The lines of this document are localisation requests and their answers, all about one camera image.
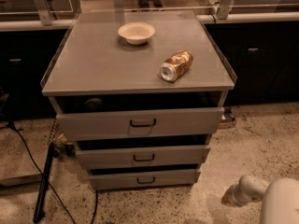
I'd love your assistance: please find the grey drawer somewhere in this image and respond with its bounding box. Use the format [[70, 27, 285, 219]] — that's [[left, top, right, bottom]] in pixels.
[[76, 135, 210, 170], [50, 93, 224, 141], [89, 164, 201, 190]]

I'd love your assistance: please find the round object in top drawer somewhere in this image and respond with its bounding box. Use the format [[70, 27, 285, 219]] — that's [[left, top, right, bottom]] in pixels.
[[84, 98, 103, 112]]

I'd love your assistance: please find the white paper bowl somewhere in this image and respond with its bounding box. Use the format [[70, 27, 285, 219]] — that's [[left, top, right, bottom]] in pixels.
[[118, 22, 155, 46]]

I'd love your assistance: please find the black floor cable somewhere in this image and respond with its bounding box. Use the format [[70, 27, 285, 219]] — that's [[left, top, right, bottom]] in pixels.
[[8, 121, 99, 224]]

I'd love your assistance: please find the black metal bar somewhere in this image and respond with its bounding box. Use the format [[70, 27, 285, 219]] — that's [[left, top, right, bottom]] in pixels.
[[33, 143, 55, 224]]

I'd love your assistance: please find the dark counter with rail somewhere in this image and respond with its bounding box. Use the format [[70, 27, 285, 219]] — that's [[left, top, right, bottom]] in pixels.
[[0, 11, 299, 119]]

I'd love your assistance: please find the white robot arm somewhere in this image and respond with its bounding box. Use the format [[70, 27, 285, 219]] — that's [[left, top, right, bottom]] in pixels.
[[221, 175, 299, 224]]

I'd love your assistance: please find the grey bottom drawer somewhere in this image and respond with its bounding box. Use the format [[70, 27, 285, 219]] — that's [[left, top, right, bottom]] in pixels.
[[89, 164, 201, 190]]

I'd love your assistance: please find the grey middle drawer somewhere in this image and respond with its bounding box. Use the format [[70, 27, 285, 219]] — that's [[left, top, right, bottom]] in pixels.
[[76, 135, 210, 170]]

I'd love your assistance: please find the gold crushed soda can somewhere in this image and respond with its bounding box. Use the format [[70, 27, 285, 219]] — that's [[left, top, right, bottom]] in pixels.
[[160, 50, 193, 82]]

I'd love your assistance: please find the grey drawer cabinet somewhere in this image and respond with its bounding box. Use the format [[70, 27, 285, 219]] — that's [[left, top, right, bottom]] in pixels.
[[43, 11, 235, 182]]

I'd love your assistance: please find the grey top drawer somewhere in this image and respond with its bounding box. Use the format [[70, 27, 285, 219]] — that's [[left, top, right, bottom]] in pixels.
[[50, 93, 224, 141]]

